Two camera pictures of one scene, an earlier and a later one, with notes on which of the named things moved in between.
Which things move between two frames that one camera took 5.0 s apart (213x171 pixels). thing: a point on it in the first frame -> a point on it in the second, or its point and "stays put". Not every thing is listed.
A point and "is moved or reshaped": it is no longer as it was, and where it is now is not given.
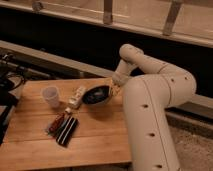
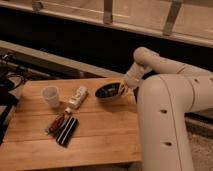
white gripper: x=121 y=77 -> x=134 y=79
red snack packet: x=56 y=124 stays put
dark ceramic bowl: x=96 y=94 is moved or reshaped
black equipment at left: x=13 y=75 stays put
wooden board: x=68 y=122 stays put
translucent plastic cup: x=51 y=96 stays put
